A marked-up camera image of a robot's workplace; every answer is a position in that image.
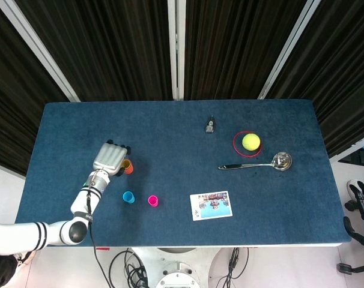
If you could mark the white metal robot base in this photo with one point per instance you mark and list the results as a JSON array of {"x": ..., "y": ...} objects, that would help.
[{"x": 176, "y": 270}]

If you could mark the black caster stand leg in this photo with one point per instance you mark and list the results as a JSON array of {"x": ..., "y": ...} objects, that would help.
[{"x": 345, "y": 268}]

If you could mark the red tape mark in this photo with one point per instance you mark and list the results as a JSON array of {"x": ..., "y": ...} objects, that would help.
[{"x": 103, "y": 248}]

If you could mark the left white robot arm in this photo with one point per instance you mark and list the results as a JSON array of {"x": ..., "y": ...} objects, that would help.
[{"x": 80, "y": 205}]

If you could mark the white upright frame post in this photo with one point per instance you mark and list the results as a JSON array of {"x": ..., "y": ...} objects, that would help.
[{"x": 176, "y": 51}]

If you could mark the dark pleated curtain panel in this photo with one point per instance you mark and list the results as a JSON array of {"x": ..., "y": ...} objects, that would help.
[
  {"x": 344, "y": 75},
  {"x": 236, "y": 51},
  {"x": 13, "y": 105},
  {"x": 110, "y": 51}
]

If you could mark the blue velvet table cloth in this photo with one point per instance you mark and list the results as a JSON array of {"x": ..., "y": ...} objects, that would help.
[{"x": 182, "y": 180}]

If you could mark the cyan plastic cup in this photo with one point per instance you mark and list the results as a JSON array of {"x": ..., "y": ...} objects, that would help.
[{"x": 128, "y": 197}]

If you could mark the yellow plastic cup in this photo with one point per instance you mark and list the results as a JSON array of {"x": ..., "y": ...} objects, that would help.
[{"x": 126, "y": 163}]

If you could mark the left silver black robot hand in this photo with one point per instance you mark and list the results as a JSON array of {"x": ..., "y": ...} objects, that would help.
[{"x": 110, "y": 157}]

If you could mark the illustrated postcard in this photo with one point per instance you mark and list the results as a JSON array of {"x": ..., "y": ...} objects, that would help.
[{"x": 215, "y": 211}]

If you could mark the white slanted frame post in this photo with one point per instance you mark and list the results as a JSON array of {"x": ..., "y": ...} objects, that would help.
[
  {"x": 285, "y": 51},
  {"x": 38, "y": 49}
]

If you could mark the pink plastic cup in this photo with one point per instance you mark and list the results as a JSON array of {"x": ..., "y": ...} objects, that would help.
[{"x": 153, "y": 201}]

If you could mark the orange plastic cup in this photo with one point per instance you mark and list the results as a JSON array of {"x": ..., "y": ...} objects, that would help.
[{"x": 130, "y": 171}]

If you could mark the yellow tennis ball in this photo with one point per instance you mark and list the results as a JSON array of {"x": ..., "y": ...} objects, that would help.
[{"x": 251, "y": 142}]

